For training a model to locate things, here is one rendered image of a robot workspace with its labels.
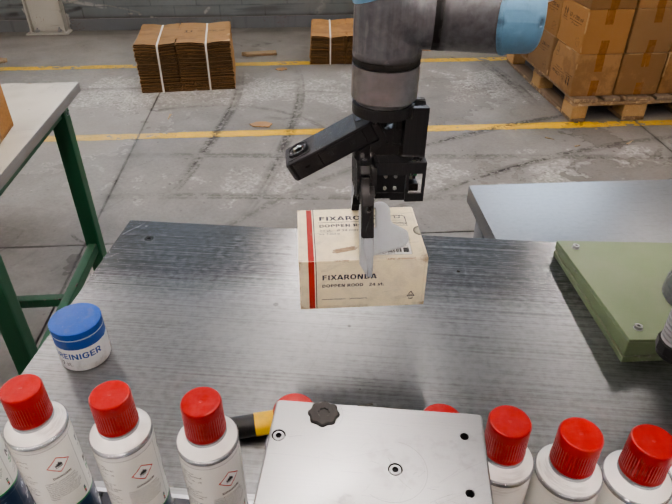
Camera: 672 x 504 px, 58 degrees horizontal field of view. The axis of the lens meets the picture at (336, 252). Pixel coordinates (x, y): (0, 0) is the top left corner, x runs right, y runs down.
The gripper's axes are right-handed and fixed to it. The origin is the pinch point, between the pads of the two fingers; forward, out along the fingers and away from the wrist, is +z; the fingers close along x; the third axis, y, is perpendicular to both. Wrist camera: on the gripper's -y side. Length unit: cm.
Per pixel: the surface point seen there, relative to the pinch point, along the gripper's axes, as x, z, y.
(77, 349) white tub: -3.5, 13.9, -38.5
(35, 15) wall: 497, 90, -232
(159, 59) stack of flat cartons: 339, 80, -97
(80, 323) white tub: -1.3, 11.2, -38.1
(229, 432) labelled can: -32.8, -3.9, -14.0
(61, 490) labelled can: -32.6, 3.4, -29.4
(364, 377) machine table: -7.2, 17.5, 0.9
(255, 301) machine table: 10.5, 17.8, -15.1
